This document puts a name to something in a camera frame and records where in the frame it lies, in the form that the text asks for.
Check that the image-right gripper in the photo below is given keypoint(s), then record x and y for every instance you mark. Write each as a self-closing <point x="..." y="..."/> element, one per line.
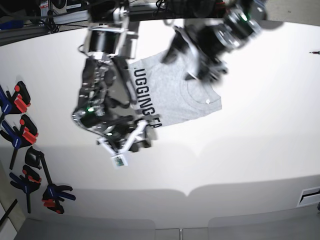
<point x="199" y="66"/>

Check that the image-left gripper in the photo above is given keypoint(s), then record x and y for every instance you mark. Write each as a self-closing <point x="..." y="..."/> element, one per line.
<point x="127" y="134"/>

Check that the grey T-shirt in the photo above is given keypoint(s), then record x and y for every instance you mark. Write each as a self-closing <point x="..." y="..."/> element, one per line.
<point x="164" y="93"/>

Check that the long bar clamp black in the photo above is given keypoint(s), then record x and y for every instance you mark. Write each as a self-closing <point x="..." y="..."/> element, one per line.
<point x="53" y="194"/>

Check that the blue red clamp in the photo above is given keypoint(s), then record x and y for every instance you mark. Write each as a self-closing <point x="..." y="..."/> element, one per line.
<point x="29" y="182"/>
<point x="15" y="104"/>
<point x="23" y="137"/>

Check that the small red pen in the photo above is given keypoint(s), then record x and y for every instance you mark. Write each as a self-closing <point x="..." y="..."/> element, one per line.
<point x="315" y="52"/>

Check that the blue red clamp upper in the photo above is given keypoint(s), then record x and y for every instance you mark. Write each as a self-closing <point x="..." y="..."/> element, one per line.
<point x="15" y="104"/>

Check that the black strip left edge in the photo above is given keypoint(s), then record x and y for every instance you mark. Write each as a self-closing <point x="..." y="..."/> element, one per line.
<point x="8" y="211"/>

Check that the white label black mark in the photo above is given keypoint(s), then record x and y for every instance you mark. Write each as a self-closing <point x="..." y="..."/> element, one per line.
<point x="309" y="197"/>

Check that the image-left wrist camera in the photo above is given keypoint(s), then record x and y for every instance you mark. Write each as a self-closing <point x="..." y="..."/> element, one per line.
<point x="119" y="161"/>

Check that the black cables background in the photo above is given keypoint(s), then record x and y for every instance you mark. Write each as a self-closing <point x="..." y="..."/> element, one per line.
<point x="50" y="23"/>

